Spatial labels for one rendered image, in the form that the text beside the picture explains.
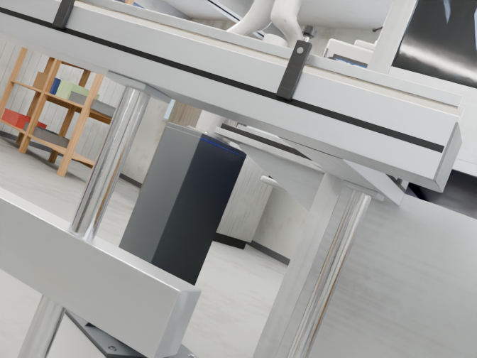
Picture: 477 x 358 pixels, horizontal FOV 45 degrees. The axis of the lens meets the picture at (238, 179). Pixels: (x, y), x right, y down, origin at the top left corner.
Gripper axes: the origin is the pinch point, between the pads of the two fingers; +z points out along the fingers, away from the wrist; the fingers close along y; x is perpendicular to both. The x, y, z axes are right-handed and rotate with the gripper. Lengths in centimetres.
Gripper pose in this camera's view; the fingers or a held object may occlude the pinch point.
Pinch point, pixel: (242, 125)
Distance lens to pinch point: 196.2
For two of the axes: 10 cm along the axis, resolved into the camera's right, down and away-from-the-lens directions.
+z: -3.7, 9.3, 0.1
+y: 3.9, 1.5, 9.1
